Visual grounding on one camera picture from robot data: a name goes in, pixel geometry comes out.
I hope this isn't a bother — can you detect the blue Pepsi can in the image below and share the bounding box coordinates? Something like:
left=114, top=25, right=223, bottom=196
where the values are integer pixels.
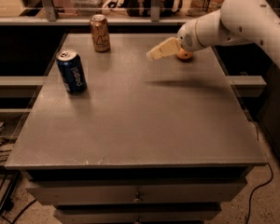
left=56, top=49, right=87, bottom=94

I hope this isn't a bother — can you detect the upper drawer with knob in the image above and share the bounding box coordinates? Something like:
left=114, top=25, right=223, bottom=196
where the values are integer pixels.
left=26, top=178, right=246, bottom=206

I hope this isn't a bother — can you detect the lower drawer with knob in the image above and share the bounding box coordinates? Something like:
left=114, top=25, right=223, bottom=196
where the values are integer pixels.
left=54, top=210, right=217, bottom=224

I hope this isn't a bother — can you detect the black cable right floor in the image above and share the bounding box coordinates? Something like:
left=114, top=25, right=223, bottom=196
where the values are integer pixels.
left=245, top=162, right=274, bottom=224

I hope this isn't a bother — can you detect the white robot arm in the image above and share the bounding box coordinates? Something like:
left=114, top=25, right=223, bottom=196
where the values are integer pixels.
left=147, top=0, right=280, bottom=69

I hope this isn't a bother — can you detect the grey drawer cabinet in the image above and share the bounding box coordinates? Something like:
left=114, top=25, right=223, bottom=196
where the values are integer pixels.
left=7, top=34, right=266, bottom=214

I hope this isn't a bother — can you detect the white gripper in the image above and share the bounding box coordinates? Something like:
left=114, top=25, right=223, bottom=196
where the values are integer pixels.
left=146, top=19, right=204, bottom=61

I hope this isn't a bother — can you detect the orange fruit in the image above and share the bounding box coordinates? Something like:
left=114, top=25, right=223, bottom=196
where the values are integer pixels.
left=176, top=49, right=193, bottom=61

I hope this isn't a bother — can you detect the black bag on shelf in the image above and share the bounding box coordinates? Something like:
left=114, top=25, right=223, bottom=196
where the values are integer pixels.
left=121, top=0, right=183, bottom=17

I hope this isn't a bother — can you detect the grey metal shelf rail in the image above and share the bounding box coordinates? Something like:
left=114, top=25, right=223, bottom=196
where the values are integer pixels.
left=0, top=0, right=280, bottom=27

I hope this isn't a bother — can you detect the gold soda can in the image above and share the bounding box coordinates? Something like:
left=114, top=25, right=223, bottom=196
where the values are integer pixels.
left=90, top=14, right=110, bottom=52

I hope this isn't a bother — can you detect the drawer with knob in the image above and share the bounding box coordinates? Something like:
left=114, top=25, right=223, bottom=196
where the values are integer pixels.
left=54, top=210, right=217, bottom=224
left=26, top=178, right=246, bottom=206

